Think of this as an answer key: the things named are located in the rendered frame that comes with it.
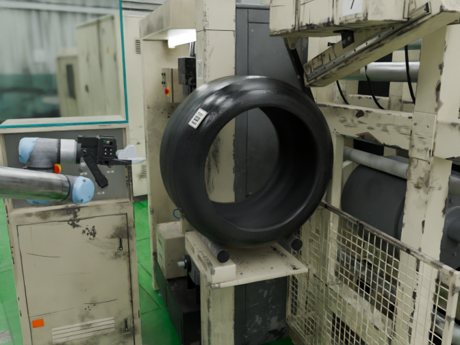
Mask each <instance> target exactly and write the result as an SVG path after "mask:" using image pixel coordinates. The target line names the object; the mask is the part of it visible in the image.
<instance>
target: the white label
mask: <svg viewBox="0 0 460 345"><path fill-rule="evenodd" d="M206 114H207V112H206V111H204V110H202V109H201V108H199V110H198V111H197V112H196V114H195V115H194V116H193V118H192V119H191V121H190V122H189V123H188V124H189V125H191V126H192V127H194V128H197V127H198V125H199V124H200V122H201V121H202V120H203V118H204V117H205V115H206Z"/></svg>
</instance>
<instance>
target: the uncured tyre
mask: <svg viewBox="0 0 460 345"><path fill-rule="evenodd" d="M199 108H201V109H202V110H204V111H206V112H207V114H206V115H205V117H204V118H203V120H202V121H201V122H200V124H199V125H198V127H197V128H194V127H192V126H191V125H189V124H188V123H189V122H190V121H191V119H192V118H193V116H194V115H195V114H196V112H197V111H198V110H199ZM254 108H259V109H260V110H261V111H263V112H264V113H265V114H266V116H267V117H268V118H269V119H270V121H271V123H272V124H273V127H274V129H275V131H276V135H277V141H278V154H277V161H276V164H275V166H274V170H273V172H272V174H271V176H270V177H269V179H268V180H267V182H265V184H264V185H263V186H262V187H261V188H260V189H259V190H258V191H256V193H254V194H252V195H251V196H249V197H247V198H245V199H242V200H240V201H235V202H230V203H221V202H216V201H212V200H210V199H209V197H208V194H207V190H206V187H205V163H206V159H207V155H208V153H209V149H210V147H211V145H212V143H213V141H214V139H215V138H216V136H217V135H218V133H219V132H220V131H221V129H222V128H223V127H224V126H225V125H226V124H227V123H228V122H229V121H231V120H232V119H233V118H235V117H236V116H238V115H240V114H241V113H243V112H246V111H248V110H251V109H254ZM159 165H160V171H161V176H162V181H163V183H164V185H165V189H166V191H167V193H168V195H169V197H170V199H171V200H172V202H173V203H174V204H175V206H176V207H177V209H179V208H178V206H180V207H181V208H182V210H183V212H184V214H185V215H186V216H184V218H185V219H186V220H187V221H188V222H189V223H190V225H191V226H192V227H193V228H194V229H196V230H197V231H198V232H199V233H200V234H201V235H203V236H205V237H206V238H208V239H210V240H212V241H214V242H217V243H219V244H223V245H225V246H230V247H234V248H259V247H263V246H268V245H270V244H274V243H276V242H278V241H280V240H282V239H284V238H286V237H288V236H289V235H291V234H293V233H294V232H295V231H297V230H298V229H299V228H301V227H302V226H303V225H304V224H305V223H306V222H307V221H308V220H309V219H310V217H311V216H312V215H313V214H314V212H315V211H316V210H317V208H318V206H319V205H320V203H321V201H322V200H323V198H324V196H325V193H326V191H327V188H328V186H329V182H330V179H331V174H332V170H333V141H332V137H331V132H330V129H329V126H328V124H327V121H326V119H325V117H324V115H323V114H322V112H321V111H320V109H319V107H318V106H317V105H316V104H315V103H314V102H313V101H312V100H311V99H310V98H309V97H308V96H307V95H306V94H305V93H304V92H303V91H301V90H300V89H298V88H297V87H296V86H293V85H292V84H290V83H288V82H286V81H283V80H280V79H277V78H274V77H265V76H252V75H231V76H226V77H220V78H218V79H214V80H212V81H209V82H207V83H206V84H203V85H202V86H200V87H198V88H197V89H196V90H194V91H193V92H191V93H190V94H189V95H188V96H187V97H186V98H185V99H184V100H183V101H182V102H181V103H180V104H179V105H178V107H177V108H176V110H175V111H174V112H173V114H172V116H171V117H170V119H169V121H168V123H167V126H166V128H165V130H164V134H163V136H162V142H161V146H160V152H159ZM179 211H180V210H179Z"/></svg>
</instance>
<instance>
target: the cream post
mask: <svg viewBox="0 0 460 345"><path fill-rule="evenodd" d="M195 30H196V40H195V42H196V88H198V87H200V86H202V85H203V84H206V83H207V82H209V81H212V80H214V79H218V78H220V77H226V76H231V75H235V0H195ZM197 60H203V79H197ZM205 187H206V190H207V194H208V197H209V199H210V200H212V201H216V202H221V203H230V202H235V118H233V119H232V120H231V121H229V122H228V123H227V124H226V125H225V126H224V127H223V128H222V129H221V131H220V132H219V133H218V135H217V136H216V138H215V139H214V141H213V143H212V145H211V147H210V149H209V153H208V155H207V159H206V163H205ZM200 283H201V345H234V286H230V287H223V288H219V289H215V290H212V289H211V288H210V286H209V285H208V283H207V282H206V280H205V278H204V277H203V275H202V274H201V272H200Z"/></svg>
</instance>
